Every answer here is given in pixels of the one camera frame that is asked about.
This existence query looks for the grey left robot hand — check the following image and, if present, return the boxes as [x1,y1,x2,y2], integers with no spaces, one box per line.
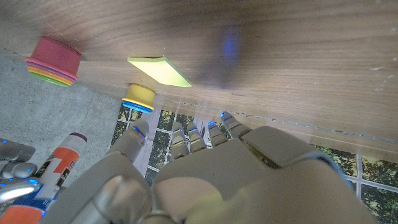
[39,111,377,224]

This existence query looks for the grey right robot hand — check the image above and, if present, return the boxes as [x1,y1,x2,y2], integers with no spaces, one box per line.
[0,138,43,205]

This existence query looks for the orange and white glue stick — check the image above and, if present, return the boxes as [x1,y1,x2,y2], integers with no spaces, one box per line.
[0,133,88,224]

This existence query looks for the yellow sticky note pad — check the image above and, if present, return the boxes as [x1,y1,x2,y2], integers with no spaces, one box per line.
[127,55,193,88]

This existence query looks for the pink rainbow toy cup stack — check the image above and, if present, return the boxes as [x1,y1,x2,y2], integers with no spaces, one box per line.
[24,36,82,88]

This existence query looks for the yellow and blue toy cups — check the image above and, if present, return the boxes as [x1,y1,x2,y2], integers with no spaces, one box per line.
[121,83,156,114]

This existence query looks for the printed window backdrop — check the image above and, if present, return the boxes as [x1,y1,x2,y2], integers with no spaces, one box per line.
[110,104,398,224]

